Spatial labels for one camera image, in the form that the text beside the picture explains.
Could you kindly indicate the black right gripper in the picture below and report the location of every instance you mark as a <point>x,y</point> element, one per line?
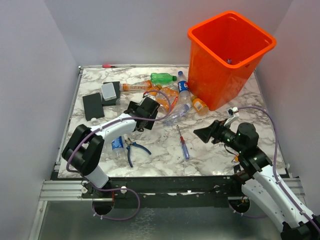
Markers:
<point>216,128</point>

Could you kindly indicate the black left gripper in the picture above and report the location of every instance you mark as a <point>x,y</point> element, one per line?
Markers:
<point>134,106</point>

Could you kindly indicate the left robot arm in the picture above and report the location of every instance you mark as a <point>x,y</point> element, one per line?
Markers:
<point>84,148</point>

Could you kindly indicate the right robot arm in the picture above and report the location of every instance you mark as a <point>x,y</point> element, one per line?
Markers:
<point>262,184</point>

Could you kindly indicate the Pepsi bottle beside bin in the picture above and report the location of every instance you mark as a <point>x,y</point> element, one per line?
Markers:
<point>183,89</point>

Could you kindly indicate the orange plastic bin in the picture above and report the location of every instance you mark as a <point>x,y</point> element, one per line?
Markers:
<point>228,35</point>

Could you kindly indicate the large orange label jug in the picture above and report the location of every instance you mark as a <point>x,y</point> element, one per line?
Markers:
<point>172,95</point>

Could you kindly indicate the tall orange label tea bottle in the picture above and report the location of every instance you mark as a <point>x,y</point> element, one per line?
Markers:
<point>141,86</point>

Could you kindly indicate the orange label bottle right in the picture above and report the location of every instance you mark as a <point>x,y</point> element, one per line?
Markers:
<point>153,91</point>

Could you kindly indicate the red blue screwdriver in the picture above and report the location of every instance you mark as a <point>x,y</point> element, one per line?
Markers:
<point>183,145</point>

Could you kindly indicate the clear jar metal lid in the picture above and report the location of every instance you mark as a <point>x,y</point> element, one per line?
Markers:
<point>121,105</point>

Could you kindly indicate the small orange juice bottle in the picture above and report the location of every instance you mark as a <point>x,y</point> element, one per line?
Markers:
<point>200,107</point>

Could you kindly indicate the green plastic bottle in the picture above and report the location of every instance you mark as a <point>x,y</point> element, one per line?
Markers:
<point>162,78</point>

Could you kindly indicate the crushed clear blue-cap bottle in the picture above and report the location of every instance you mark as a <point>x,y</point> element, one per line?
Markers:
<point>177,114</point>

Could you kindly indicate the black flat block rear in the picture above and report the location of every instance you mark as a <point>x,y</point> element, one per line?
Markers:
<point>118,92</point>

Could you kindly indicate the black flat block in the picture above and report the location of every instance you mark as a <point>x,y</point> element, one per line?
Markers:
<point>93,108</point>
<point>118,92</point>

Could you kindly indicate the white box device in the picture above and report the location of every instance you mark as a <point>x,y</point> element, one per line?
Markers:
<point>108,91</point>

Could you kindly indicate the small Pepsi bottle left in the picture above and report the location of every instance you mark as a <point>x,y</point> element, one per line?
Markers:
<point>118,147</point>

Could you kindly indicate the black flat block front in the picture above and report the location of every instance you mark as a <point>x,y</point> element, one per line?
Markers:
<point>93,108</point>

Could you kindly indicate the clear white-cap bottle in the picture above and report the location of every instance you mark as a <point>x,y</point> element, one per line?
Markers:
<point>94,121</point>

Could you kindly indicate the red marker pen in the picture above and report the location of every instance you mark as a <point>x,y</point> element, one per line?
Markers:
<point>107,66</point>

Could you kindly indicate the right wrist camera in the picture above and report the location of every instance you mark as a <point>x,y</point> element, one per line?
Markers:
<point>233,115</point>

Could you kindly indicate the right aluminium frame rail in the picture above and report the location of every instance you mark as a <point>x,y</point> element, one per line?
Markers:
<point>296,186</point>

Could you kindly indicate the aluminium frame rail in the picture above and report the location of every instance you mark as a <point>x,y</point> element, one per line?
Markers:
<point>61,190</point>
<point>296,186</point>

